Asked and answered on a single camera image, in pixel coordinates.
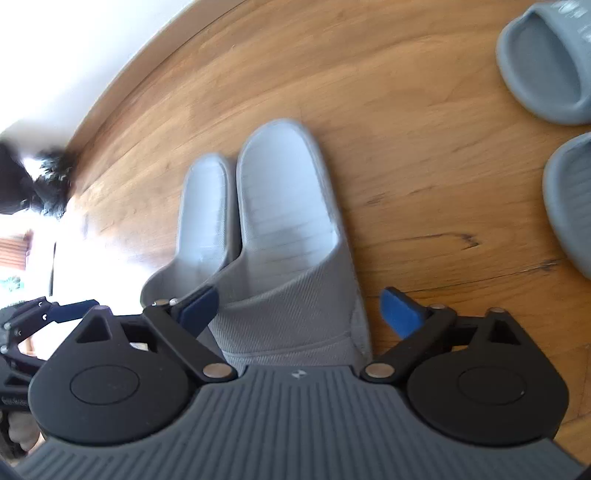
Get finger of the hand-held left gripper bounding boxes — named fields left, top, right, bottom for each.
left=9, top=299, right=101, bottom=341
left=0, top=340, right=43, bottom=387

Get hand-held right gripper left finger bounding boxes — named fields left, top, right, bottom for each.
left=74, top=285, right=235, bottom=382

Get person's left hand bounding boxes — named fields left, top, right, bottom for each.
left=9, top=410, right=41, bottom=456

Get light grey slipper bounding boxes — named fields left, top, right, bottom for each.
left=140, top=154, right=241, bottom=309
left=207, top=119, right=374, bottom=372

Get black fleece mesh slipper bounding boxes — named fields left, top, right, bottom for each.
left=0, top=143, right=77, bottom=219

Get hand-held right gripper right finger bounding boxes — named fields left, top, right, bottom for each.
left=359, top=286, right=528, bottom=384

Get dark grey printed slide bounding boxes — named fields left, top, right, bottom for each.
left=542, top=133, right=591, bottom=281
left=496, top=0, right=591, bottom=126

